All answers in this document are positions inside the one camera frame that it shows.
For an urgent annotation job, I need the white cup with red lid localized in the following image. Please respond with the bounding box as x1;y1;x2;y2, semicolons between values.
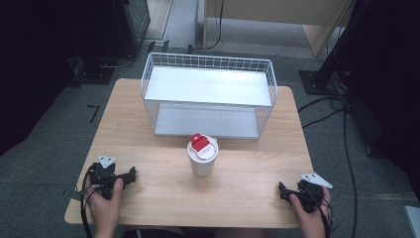
186;132;220;179

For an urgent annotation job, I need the person's right hand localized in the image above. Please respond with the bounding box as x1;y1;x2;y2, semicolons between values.
288;186;333;232

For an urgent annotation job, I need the left hand-held gripper black cable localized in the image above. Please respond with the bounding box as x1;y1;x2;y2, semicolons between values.
78;165;95;238

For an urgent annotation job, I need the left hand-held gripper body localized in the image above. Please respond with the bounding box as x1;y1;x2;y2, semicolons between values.
88;155;131;200

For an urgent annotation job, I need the black hanging cable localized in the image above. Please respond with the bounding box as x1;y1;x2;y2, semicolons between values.
196;0;226;52

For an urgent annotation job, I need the hand-held gripper black cable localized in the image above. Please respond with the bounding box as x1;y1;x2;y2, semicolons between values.
310;187;335;238
78;165;95;238

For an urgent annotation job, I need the white box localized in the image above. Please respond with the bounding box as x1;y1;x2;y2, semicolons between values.
403;204;420;238

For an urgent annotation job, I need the black metal stand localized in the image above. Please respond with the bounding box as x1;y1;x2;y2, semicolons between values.
298;0;368;97

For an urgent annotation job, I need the light wooden furniture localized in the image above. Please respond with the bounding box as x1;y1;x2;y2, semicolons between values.
202;0;359;59

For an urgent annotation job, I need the dark cabinet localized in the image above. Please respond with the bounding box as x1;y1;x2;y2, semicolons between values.
111;0;153;58

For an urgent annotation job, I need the person's left hand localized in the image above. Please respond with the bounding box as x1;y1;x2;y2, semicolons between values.
84;178;125;230

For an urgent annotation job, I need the white wire shelf rack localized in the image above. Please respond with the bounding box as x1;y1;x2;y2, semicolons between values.
140;52;279;141

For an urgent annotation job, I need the black floor cable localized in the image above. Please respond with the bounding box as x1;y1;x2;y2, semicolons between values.
296;93;361;238

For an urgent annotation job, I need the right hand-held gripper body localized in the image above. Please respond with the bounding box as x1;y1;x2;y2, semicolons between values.
286;172;334;214

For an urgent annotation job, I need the right hand-held gripper black cable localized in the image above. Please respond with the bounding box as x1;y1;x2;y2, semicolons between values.
310;187;335;238

